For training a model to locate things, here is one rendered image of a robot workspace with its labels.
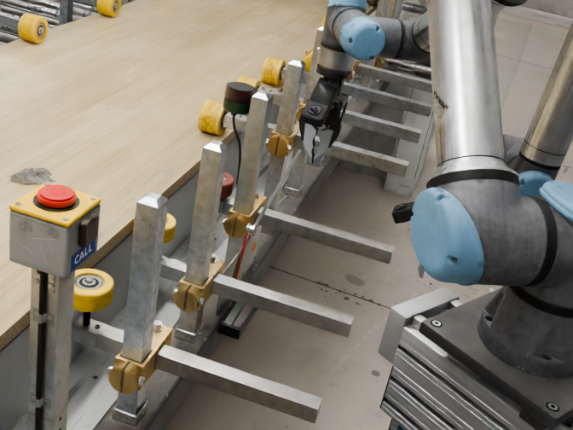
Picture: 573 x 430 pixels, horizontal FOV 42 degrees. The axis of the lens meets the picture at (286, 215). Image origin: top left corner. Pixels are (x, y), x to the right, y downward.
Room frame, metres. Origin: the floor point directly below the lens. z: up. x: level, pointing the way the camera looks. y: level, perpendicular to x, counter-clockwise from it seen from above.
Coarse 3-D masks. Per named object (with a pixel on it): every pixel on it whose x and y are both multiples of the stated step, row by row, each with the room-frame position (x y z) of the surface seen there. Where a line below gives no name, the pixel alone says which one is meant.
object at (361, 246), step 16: (224, 208) 1.48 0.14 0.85; (272, 224) 1.46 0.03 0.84; (288, 224) 1.45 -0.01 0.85; (304, 224) 1.45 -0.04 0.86; (320, 224) 1.47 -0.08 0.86; (320, 240) 1.44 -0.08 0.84; (336, 240) 1.43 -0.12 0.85; (352, 240) 1.43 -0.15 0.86; (368, 240) 1.44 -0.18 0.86; (368, 256) 1.42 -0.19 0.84; (384, 256) 1.41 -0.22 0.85
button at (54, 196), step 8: (56, 184) 0.72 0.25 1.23; (40, 192) 0.69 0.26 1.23; (48, 192) 0.70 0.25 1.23; (56, 192) 0.70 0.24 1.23; (64, 192) 0.71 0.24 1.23; (72, 192) 0.71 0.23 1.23; (40, 200) 0.69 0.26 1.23; (48, 200) 0.68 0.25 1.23; (56, 200) 0.69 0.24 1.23; (64, 200) 0.69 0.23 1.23; (72, 200) 0.70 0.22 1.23
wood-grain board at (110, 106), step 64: (192, 0) 3.15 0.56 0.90; (256, 0) 3.39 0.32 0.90; (320, 0) 3.67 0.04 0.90; (0, 64) 1.95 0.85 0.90; (64, 64) 2.05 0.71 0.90; (128, 64) 2.17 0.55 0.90; (192, 64) 2.29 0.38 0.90; (256, 64) 2.43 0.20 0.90; (0, 128) 1.54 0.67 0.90; (64, 128) 1.61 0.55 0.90; (128, 128) 1.69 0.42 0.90; (192, 128) 1.77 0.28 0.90; (0, 192) 1.26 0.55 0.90; (128, 192) 1.36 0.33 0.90; (0, 256) 1.05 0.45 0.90; (0, 320) 0.88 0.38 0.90
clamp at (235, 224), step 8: (256, 200) 1.50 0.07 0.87; (264, 200) 1.52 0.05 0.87; (232, 208) 1.44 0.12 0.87; (256, 208) 1.46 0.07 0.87; (232, 216) 1.41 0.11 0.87; (240, 216) 1.41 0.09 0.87; (248, 216) 1.42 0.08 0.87; (256, 216) 1.47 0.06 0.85; (224, 224) 1.41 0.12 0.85; (232, 224) 1.40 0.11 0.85; (240, 224) 1.40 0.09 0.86; (232, 232) 1.40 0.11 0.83; (240, 232) 1.40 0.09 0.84
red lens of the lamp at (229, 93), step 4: (228, 88) 1.44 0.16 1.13; (228, 92) 1.44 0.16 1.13; (232, 92) 1.43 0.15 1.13; (236, 92) 1.43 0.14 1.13; (240, 92) 1.43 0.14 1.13; (244, 92) 1.43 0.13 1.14; (248, 92) 1.43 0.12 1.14; (252, 92) 1.44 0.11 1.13; (228, 96) 1.43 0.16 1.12; (232, 96) 1.43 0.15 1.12; (236, 96) 1.43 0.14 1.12; (240, 96) 1.43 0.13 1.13; (244, 96) 1.43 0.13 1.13; (248, 96) 1.43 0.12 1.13; (232, 100) 1.43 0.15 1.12; (236, 100) 1.43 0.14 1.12; (240, 100) 1.43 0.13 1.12; (244, 100) 1.43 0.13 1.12; (248, 100) 1.44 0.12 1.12
